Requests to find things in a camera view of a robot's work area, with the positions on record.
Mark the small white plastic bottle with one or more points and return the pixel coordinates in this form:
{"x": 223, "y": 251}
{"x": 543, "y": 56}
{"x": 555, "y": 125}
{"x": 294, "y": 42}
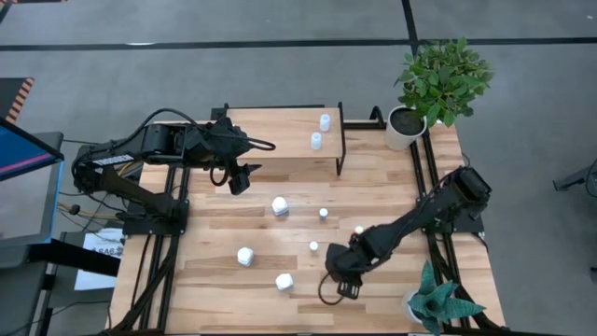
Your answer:
{"x": 316, "y": 140}
{"x": 324, "y": 122}

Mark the white paper sheet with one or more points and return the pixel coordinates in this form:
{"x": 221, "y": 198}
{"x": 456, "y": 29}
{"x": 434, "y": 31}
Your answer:
{"x": 93, "y": 280}

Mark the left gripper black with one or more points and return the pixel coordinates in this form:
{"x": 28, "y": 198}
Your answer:
{"x": 231, "y": 140}

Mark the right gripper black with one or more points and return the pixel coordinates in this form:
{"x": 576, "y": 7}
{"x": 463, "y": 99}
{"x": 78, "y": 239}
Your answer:
{"x": 347, "y": 261}

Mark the snake plant small white pot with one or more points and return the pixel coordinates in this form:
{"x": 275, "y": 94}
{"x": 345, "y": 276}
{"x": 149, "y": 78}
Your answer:
{"x": 434, "y": 301}

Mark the black stand beam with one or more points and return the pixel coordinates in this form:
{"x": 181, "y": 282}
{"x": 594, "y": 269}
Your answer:
{"x": 70, "y": 256}

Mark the blue translucent vial white cap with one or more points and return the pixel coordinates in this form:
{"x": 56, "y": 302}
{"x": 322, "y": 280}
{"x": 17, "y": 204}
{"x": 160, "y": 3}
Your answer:
{"x": 323, "y": 213}

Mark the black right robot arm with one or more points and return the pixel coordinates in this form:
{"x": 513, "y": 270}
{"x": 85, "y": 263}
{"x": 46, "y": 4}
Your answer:
{"x": 420, "y": 214}

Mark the wooden shelf black metal legs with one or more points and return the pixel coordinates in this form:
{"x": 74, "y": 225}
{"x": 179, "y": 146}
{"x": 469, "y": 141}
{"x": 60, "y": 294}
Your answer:
{"x": 289, "y": 135}

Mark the black metal rig frame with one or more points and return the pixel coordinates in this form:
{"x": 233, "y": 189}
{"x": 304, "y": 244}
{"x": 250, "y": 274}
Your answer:
{"x": 361, "y": 125}

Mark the pink translucent vial white cap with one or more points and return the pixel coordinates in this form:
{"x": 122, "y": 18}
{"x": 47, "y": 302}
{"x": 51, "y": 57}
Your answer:
{"x": 358, "y": 229}

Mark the black orange striped mat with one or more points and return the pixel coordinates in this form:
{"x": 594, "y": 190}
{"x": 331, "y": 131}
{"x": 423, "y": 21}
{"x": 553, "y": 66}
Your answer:
{"x": 14, "y": 100}

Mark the leafy green plant white pot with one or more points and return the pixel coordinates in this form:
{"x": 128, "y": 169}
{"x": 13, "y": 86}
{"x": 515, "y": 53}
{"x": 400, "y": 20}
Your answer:
{"x": 443, "y": 79}

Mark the yellow translucent vial white cap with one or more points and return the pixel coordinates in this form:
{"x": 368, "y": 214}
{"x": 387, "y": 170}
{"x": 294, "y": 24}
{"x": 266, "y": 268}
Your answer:
{"x": 314, "y": 246}

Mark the computer monitor blue screen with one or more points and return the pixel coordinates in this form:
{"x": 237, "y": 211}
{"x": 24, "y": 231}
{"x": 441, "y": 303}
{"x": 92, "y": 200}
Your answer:
{"x": 23, "y": 154}

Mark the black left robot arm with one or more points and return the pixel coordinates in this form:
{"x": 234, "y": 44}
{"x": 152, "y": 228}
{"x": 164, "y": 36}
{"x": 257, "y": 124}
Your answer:
{"x": 121, "y": 184}

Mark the grey chair base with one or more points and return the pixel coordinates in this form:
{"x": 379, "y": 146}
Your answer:
{"x": 573, "y": 179}

